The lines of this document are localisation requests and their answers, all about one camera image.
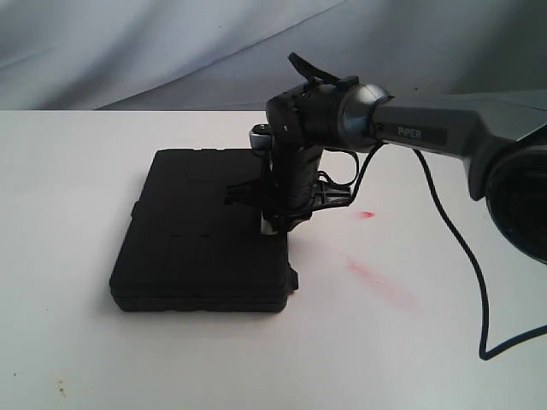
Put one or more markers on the white backdrop cloth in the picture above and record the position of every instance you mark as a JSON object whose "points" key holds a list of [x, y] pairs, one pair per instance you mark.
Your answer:
{"points": [[208, 55]]}

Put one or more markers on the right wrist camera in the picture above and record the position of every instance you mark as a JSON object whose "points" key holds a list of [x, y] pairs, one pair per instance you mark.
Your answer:
{"points": [[261, 138]]}

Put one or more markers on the black plastic tool case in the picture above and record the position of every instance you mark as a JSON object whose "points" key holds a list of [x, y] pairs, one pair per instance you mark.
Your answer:
{"points": [[186, 249]]}

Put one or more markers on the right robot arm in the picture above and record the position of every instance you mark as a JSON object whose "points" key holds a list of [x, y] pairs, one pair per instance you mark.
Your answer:
{"points": [[499, 137]]}

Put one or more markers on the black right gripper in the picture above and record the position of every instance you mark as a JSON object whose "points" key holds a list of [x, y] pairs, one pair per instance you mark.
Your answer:
{"points": [[289, 189]]}

